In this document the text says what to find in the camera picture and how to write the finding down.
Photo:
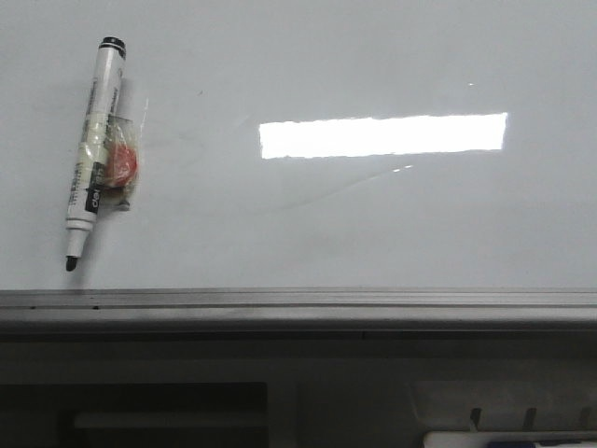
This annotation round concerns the white whiteboard with aluminium frame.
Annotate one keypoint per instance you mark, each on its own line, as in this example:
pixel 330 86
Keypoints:
pixel 308 165

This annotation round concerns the white black whiteboard marker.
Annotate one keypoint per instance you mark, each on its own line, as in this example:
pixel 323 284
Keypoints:
pixel 88 180

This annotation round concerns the red magnet taped to marker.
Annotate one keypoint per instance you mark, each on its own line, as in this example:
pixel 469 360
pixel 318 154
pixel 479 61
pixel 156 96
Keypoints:
pixel 123 164

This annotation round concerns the white marker tray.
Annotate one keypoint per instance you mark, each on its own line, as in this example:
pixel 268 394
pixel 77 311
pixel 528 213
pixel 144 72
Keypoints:
pixel 510 439

